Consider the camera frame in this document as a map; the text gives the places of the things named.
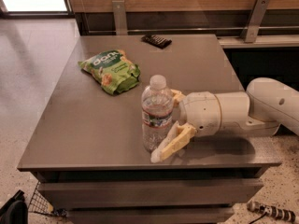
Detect black bag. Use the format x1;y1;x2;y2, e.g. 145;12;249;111
0;189;28;224

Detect black wire basket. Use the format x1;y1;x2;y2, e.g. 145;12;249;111
28;183;67;217

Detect left metal bracket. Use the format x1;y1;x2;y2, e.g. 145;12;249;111
112;0;128;35

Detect metal bracket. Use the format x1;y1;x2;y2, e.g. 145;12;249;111
241;0;270;43
112;0;128;35

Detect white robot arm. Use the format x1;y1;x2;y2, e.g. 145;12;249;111
150;77;299;163

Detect clear plastic water bottle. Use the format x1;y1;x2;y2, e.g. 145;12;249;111
141;75;174;152

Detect right metal bracket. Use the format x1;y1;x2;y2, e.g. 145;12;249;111
241;0;270;43

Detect metal rail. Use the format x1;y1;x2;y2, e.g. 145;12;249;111
88;25;299;35

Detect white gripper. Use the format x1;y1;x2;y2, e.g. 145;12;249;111
150;90;221;163

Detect grey drawer cabinet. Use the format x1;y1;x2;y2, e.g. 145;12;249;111
17;34;282;224

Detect green snack bag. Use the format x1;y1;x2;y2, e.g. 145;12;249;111
78;49;140;95

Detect black rxbar chocolate bar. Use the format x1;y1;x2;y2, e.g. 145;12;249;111
141;35;172;49

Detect black white power strip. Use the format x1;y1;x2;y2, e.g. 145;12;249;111
247;201;299;224

